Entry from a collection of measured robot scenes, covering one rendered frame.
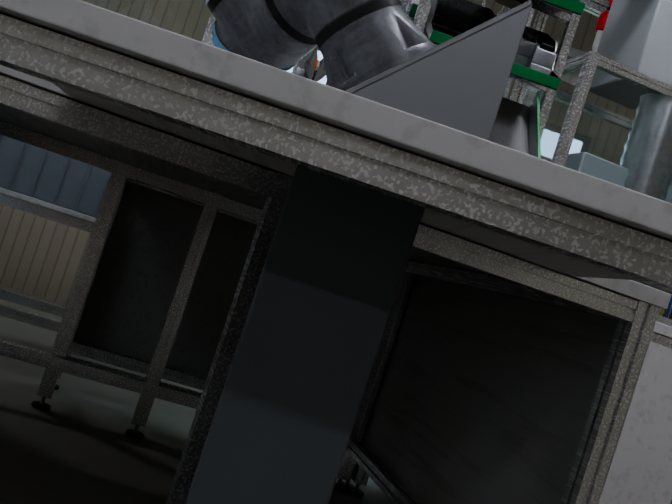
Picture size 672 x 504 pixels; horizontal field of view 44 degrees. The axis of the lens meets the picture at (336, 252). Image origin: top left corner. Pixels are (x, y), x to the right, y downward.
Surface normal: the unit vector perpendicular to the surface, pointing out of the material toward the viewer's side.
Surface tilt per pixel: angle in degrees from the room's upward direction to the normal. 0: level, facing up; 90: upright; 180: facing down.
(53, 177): 90
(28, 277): 90
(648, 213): 90
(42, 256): 90
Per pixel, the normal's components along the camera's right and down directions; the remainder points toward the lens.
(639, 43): -0.92, -0.31
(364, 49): -0.35, -0.14
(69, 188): 0.24, 0.05
